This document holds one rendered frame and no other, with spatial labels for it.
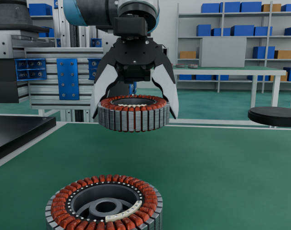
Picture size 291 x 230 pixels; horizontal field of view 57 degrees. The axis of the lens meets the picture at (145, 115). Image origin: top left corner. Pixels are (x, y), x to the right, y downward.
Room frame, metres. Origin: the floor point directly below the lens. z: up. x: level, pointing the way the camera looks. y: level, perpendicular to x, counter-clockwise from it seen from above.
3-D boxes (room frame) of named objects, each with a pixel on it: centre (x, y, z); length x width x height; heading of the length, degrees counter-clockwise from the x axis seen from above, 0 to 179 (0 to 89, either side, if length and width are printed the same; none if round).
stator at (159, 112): (0.41, 0.02, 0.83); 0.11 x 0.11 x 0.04
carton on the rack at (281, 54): (6.32, -3.23, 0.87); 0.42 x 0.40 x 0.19; 82
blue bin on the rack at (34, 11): (6.99, 2.57, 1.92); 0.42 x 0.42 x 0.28; 85
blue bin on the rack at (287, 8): (6.31, -3.27, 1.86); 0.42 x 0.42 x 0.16; 84
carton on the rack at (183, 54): (6.58, -1.02, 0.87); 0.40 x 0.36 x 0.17; 173
